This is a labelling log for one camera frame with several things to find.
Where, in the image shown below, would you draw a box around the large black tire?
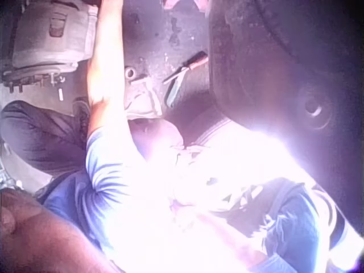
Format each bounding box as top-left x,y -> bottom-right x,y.
206,0 -> 364,144

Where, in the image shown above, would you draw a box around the person's legs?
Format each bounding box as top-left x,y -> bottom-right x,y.
0,76 -> 185,179

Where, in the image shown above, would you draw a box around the grey metal gearbox housing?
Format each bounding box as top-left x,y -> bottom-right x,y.
2,0 -> 99,93

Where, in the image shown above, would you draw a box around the small metal ring part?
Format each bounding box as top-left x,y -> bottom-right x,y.
124,65 -> 148,84

